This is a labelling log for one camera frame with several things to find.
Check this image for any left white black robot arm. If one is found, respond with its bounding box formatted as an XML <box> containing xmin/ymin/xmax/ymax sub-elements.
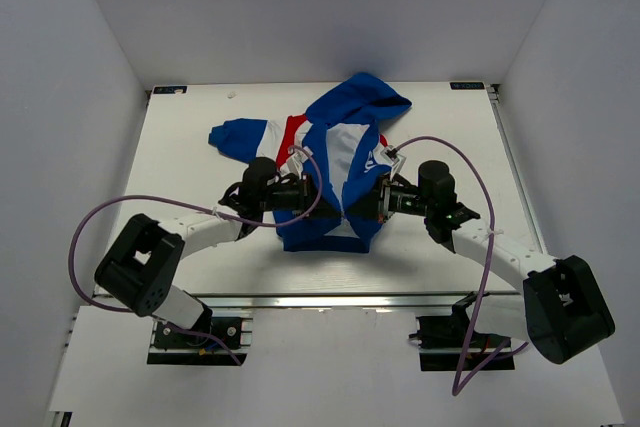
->
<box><xmin>94</xmin><ymin>157</ymin><xmax>337</xmax><ymax>346</ymax></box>

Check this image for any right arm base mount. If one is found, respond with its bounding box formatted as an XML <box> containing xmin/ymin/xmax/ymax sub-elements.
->
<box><xmin>405</xmin><ymin>291</ymin><xmax>515</xmax><ymax>372</ymax></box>

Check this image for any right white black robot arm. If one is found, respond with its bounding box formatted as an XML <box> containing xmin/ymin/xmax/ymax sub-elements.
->
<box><xmin>347</xmin><ymin>161</ymin><xmax>615</xmax><ymax>364</ymax></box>

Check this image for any blue table sticker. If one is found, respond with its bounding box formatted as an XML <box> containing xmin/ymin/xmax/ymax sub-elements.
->
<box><xmin>152</xmin><ymin>85</ymin><xmax>188</xmax><ymax>95</ymax></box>
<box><xmin>449</xmin><ymin>81</ymin><xmax>485</xmax><ymax>90</ymax></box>

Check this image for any blue white red jacket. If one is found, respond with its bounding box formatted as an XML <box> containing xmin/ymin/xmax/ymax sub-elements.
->
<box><xmin>208</xmin><ymin>73</ymin><xmax>412</xmax><ymax>253</ymax></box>

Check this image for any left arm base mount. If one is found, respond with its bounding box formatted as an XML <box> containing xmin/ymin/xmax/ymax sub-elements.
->
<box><xmin>147</xmin><ymin>310</ymin><xmax>253</xmax><ymax>367</ymax></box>

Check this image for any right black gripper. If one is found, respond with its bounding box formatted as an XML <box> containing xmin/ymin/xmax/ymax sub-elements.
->
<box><xmin>346</xmin><ymin>172</ymin><xmax>433</xmax><ymax>223</ymax></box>

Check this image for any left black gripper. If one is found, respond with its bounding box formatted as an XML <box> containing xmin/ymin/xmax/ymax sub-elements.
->
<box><xmin>258</xmin><ymin>173</ymin><xmax>339</xmax><ymax>220</ymax></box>

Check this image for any right blue table sticker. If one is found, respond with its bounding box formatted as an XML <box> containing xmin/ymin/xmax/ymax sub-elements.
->
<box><xmin>449</xmin><ymin>81</ymin><xmax>485</xmax><ymax>90</ymax></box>

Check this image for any left blue table sticker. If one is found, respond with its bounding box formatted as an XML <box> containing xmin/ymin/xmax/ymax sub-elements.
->
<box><xmin>152</xmin><ymin>85</ymin><xmax>188</xmax><ymax>95</ymax></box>

